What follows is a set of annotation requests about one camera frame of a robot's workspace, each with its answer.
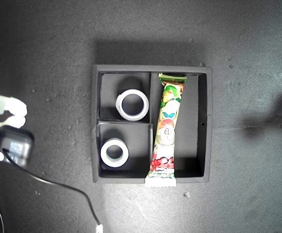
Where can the black tray with wells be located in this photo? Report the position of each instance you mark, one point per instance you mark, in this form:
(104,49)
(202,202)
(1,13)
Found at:
(191,109)

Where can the green printed snack bar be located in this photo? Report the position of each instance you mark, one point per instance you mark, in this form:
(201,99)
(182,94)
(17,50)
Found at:
(167,109)

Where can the large white tape roll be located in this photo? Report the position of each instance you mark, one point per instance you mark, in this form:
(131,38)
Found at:
(133,117)

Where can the small white tape roll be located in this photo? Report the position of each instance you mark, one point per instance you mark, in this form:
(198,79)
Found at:
(114,163)

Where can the small grey crumb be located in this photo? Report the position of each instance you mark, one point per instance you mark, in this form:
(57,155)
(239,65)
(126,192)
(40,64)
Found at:
(186,194)

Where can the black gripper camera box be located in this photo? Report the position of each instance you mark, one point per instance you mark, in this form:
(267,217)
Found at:
(17,145)

